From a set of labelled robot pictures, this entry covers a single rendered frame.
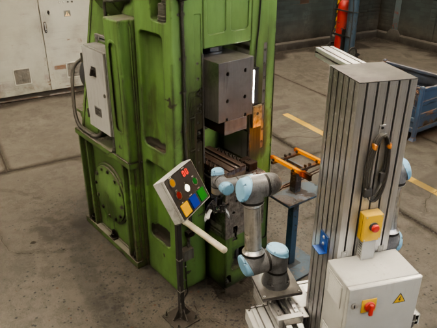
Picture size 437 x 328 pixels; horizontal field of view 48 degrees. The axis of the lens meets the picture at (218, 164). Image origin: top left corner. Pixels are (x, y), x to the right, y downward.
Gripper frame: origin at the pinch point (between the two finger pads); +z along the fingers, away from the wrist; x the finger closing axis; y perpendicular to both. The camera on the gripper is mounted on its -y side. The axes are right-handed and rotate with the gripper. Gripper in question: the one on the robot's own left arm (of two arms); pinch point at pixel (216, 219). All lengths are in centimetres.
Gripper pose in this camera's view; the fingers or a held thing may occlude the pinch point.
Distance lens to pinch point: 302.4
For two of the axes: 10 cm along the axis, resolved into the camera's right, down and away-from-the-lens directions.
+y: 2.5, 4.3, -8.7
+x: 9.7, -1.1, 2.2
